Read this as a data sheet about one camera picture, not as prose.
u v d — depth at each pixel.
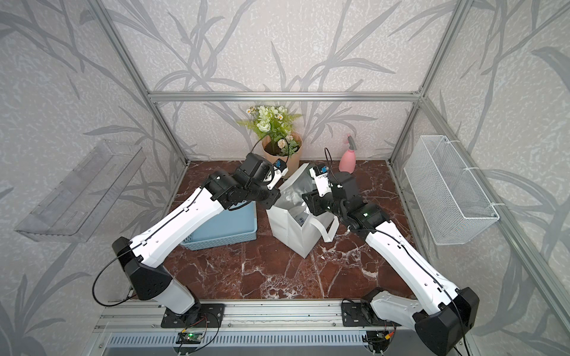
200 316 0.69
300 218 0.73
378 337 0.75
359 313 0.73
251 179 0.53
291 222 0.70
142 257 0.41
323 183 0.63
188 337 0.71
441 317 0.37
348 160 1.14
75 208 0.66
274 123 0.93
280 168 0.64
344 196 0.52
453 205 0.60
